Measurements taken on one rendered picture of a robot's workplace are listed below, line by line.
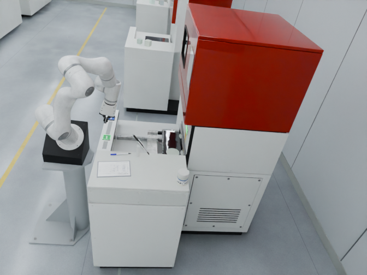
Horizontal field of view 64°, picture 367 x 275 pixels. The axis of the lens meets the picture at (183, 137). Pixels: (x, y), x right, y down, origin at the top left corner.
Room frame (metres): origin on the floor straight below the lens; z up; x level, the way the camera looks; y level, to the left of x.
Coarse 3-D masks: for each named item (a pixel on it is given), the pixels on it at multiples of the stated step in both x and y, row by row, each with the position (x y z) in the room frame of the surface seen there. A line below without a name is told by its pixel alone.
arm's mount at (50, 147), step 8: (72, 120) 1.68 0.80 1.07; (48, 136) 1.56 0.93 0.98; (88, 136) 1.69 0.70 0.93; (48, 144) 1.52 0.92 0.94; (56, 144) 1.53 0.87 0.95; (88, 144) 1.68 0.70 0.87; (48, 152) 1.48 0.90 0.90; (56, 152) 1.49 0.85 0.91; (64, 152) 1.50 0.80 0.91; (72, 152) 1.51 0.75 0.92; (80, 152) 1.52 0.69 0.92; (48, 160) 1.47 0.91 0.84; (56, 160) 1.48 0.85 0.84; (64, 160) 1.48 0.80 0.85; (72, 160) 1.49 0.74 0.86; (80, 160) 1.49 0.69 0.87
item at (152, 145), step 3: (153, 135) 1.91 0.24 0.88; (156, 135) 1.92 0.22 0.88; (147, 141) 1.82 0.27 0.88; (150, 141) 1.83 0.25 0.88; (153, 141) 1.83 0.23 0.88; (156, 141) 1.84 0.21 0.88; (147, 144) 1.79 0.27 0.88; (150, 144) 1.79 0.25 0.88; (153, 144) 1.80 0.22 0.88; (156, 144) 1.80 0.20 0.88; (147, 147) 1.74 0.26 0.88; (150, 147) 1.75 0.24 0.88; (153, 147) 1.76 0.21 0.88; (156, 147) 1.76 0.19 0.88; (147, 150) 1.71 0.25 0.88; (150, 150) 1.72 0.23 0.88; (153, 150) 1.72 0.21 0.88; (156, 150) 1.73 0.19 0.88; (156, 153) 1.69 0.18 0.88
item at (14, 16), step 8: (0, 0) 5.57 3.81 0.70; (8, 0) 5.90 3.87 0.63; (16, 0) 6.27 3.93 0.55; (0, 8) 5.50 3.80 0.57; (8, 8) 5.83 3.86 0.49; (16, 8) 6.20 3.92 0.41; (0, 16) 5.44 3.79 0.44; (8, 16) 5.76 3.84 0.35; (16, 16) 6.13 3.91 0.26; (0, 24) 5.37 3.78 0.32; (8, 24) 5.69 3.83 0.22; (16, 24) 6.06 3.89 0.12; (0, 32) 5.30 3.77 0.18; (8, 32) 5.62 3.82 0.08
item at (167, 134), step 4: (164, 132) 1.95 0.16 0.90; (168, 132) 1.96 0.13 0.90; (172, 132) 1.97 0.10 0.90; (176, 132) 1.98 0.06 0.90; (164, 136) 1.89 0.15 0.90; (168, 136) 1.90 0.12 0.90; (172, 136) 1.91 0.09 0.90; (176, 136) 1.92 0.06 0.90; (164, 140) 1.84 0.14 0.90; (168, 140) 1.85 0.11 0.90; (172, 140) 1.86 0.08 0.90; (176, 140) 1.87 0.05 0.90; (180, 140) 1.88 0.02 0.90; (164, 144) 1.80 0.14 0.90; (168, 144) 1.80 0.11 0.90; (172, 144) 1.81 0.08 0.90; (176, 144) 1.82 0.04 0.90; (180, 144) 1.83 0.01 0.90; (164, 148) 1.74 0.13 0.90; (168, 148) 1.75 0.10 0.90; (176, 148) 1.77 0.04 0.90; (180, 148) 1.77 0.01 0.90; (164, 152) 1.70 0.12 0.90
